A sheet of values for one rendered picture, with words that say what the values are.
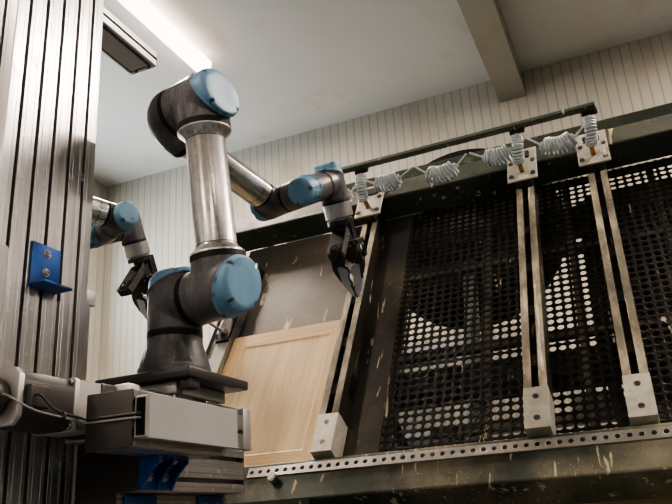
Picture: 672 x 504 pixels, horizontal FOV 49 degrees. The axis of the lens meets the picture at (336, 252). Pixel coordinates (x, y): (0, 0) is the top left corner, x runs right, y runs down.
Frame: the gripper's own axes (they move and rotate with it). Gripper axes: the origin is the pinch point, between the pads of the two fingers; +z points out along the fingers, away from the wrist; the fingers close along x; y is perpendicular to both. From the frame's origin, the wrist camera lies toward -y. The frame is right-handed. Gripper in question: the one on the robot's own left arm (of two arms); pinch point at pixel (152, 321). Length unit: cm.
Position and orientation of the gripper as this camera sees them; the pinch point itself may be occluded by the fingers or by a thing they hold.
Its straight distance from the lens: 231.4
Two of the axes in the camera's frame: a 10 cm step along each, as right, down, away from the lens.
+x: -9.1, 1.9, 3.7
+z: 2.5, 9.6, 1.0
